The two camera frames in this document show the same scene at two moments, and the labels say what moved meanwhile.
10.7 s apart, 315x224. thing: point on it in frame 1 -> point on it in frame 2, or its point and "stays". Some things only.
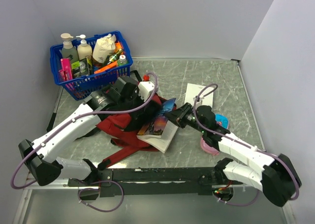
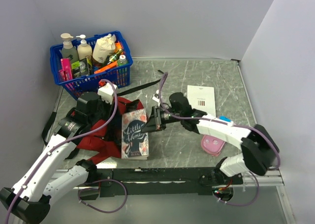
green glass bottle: [114, 57] stays
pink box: [65, 74] stays
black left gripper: [136, 93] -> [109, 107]
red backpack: [151, 107] -> [106, 139]
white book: [193, 90] stays
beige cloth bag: [104, 47] stays
